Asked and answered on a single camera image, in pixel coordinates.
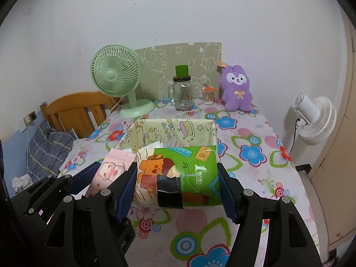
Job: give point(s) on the glass jar with green lid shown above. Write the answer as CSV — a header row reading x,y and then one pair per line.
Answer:
x,y
182,94

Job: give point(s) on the cartoon fabric storage box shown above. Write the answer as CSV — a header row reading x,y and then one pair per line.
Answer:
x,y
167,130

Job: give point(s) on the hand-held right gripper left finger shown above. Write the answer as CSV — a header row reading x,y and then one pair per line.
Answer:
x,y
126,197

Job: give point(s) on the wall socket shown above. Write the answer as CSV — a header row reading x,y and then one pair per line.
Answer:
x,y
30,118

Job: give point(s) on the green snack packet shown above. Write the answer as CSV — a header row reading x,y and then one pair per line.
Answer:
x,y
178,172

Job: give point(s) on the white grey patterned cloth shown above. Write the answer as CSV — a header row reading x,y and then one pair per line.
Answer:
x,y
22,182

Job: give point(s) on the purple plush bunny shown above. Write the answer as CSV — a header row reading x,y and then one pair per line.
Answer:
x,y
236,94

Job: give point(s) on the cardboard sheet with drawings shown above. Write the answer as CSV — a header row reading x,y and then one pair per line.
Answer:
x,y
161,61

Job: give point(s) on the wooden headboard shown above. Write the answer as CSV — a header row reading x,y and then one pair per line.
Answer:
x,y
72,114

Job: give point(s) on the white circulator fan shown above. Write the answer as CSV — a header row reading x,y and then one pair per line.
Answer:
x,y
319,122

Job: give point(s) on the green desk fan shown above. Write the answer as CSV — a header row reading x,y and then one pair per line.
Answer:
x,y
114,75

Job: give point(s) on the grey plaid pillow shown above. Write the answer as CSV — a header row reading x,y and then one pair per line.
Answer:
x,y
47,150

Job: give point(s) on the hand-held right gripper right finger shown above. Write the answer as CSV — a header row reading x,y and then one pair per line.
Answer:
x,y
226,197

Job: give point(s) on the floral tablecloth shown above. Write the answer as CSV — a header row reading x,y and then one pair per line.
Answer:
x,y
250,178

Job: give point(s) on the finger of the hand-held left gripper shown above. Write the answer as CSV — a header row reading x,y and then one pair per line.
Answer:
x,y
80,180

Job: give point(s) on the pink cartoon tissue packet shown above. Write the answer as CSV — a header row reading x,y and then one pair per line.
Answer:
x,y
108,172

